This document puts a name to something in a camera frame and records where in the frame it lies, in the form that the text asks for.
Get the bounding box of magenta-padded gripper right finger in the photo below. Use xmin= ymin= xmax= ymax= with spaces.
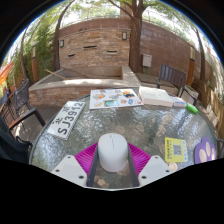
xmin=127 ymin=142 xmax=174 ymax=188

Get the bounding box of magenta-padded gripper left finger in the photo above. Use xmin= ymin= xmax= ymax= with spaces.
xmin=50 ymin=142 xmax=100 ymax=188

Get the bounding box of white computer mouse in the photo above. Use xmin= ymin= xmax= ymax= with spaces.
xmin=97 ymin=132 xmax=129 ymax=173

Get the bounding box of purple paw-shaped mouse pad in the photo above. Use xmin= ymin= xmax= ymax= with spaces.
xmin=193 ymin=136 xmax=218 ymax=165

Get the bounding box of yellow code card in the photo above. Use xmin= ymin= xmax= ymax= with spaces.
xmin=164 ymin=136 xmax=189 ymax=164

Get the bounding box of white licence plate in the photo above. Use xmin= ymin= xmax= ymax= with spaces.
xmin=46 ymin=100 xmax=87 ymax=140

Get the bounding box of black metal armchair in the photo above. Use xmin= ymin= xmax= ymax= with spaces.
xmin=0 ymin=113 xmax=34 ymax=164

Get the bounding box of green plastic item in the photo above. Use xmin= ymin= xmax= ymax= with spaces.
xmin=185 ymin=102 xmax=200 ymax=115

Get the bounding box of white closed book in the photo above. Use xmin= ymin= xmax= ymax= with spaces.
xmin=138 ymin=85 xmax=174 ymax=108

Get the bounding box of black metal mesh chair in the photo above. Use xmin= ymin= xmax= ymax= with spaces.
xmin=11 ymin=78 xmax=47 ymax=128

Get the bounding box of dark wooden slatted chair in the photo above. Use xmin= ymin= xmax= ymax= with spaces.
xmin=156 ymin=63 xmax=198 ymax=106

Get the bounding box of large tree trunk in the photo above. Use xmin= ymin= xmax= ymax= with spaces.
xmin=128 ymin=0 xmax=145 ymax=74

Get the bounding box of grey wall utility box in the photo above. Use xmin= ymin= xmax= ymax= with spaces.
xmin=142 ymin=53 xmax=153 ymax=68

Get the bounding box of wooden lamp post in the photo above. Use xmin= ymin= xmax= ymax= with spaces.
xmin=31 ymin=41 xmax=40 ymax=83
xmin=187 ymin=46 xmax=197 ymax=86

